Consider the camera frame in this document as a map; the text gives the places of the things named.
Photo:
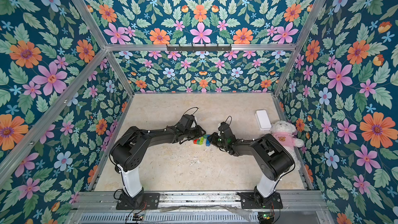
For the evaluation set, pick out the white teddy bear pink shirt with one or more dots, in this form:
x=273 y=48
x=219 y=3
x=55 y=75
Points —
x=284 y=132

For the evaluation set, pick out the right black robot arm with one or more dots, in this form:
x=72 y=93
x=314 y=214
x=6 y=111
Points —
x=272 y=158

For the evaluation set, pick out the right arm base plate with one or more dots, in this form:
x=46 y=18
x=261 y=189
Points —
x=254 y=200

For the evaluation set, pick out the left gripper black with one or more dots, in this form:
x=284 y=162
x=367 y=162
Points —
x=199 y=132

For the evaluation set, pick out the white plastic box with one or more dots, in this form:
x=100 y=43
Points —
x=263 y=120

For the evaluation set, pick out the black hook rail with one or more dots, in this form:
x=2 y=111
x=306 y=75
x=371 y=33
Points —
x=194 y=48

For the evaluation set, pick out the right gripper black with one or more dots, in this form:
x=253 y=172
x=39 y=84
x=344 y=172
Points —
x=217 y=137

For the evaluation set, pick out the small circuit board left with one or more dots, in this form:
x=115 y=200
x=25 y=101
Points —
x=137 y=217

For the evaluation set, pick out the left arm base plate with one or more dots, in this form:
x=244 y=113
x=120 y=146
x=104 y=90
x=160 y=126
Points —
x=142 y=200

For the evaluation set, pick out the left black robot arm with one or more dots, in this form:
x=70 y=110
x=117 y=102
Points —
x=129 y=151

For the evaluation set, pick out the small circuit board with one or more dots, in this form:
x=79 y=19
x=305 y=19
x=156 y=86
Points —
x=266 y=218
x=137 y=217

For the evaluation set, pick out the small circuit board right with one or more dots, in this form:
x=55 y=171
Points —
x=266 y=218

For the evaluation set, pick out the blue lego brick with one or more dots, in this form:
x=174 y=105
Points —
x=207 y=140

